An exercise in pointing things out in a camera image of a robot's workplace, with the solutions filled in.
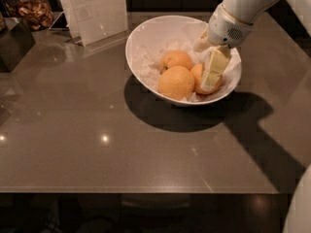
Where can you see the clear acrylic sign holder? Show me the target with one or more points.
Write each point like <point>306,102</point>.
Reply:
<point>96,23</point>

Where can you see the dark square box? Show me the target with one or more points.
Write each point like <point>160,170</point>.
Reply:
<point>16,40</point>

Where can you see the white paper bowl liner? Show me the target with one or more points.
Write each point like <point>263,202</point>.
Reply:
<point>145,63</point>

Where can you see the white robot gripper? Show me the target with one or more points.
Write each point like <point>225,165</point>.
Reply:
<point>225,29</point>

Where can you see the orange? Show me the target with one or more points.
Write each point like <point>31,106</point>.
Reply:
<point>197,71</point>
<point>176,83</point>
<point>175,58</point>

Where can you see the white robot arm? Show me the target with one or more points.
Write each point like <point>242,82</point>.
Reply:
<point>298,219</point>

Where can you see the glass jar of dried snacks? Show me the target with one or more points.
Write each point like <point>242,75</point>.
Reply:
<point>36,13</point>

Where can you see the white tilted ceramic bowl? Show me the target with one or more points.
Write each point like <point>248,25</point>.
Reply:
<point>155,36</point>

